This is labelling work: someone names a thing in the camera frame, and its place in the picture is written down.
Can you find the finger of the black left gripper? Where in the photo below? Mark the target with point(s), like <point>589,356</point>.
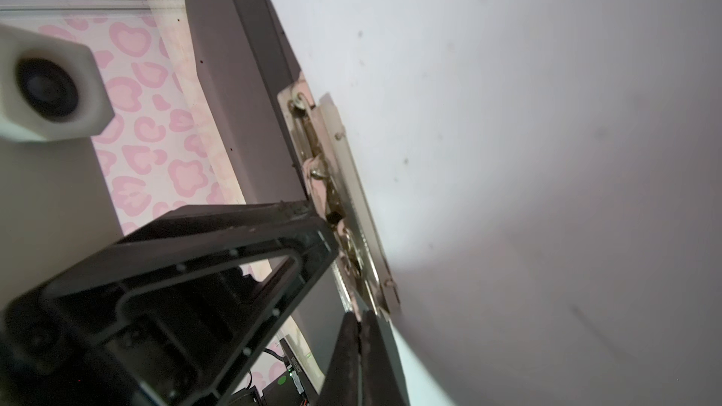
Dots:
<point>173,314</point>

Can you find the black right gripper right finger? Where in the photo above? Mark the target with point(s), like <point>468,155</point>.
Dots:
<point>378,381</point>

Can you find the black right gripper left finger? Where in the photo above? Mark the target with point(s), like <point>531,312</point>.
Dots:
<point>341,385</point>

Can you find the orange and black folder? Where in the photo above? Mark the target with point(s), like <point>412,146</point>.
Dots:
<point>284,145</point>

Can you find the white paper sheet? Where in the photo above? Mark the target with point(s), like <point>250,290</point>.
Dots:
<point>545,178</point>

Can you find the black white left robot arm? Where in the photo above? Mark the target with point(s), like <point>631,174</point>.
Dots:
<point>276,389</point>

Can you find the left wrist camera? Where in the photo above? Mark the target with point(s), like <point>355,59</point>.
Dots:
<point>51,89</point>

